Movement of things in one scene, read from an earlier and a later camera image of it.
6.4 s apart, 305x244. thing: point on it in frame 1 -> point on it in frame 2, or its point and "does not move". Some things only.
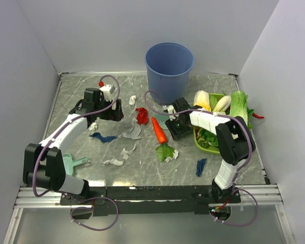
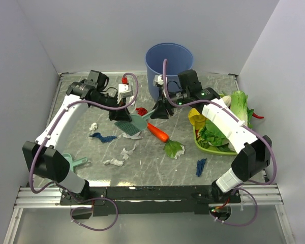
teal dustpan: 69,163 does not move
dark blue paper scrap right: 200,166 does not move
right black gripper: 175,132 -> 159,112
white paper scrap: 126,154 does not move
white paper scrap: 175,154 -> 180,152
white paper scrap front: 113,161 does not move
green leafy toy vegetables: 206,138 does not move
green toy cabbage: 239,107 does not move
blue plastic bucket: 169,66 does not move
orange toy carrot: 163,151 -> 172,149
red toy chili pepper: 254,115 does not move
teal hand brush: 161,119 -> 135,124
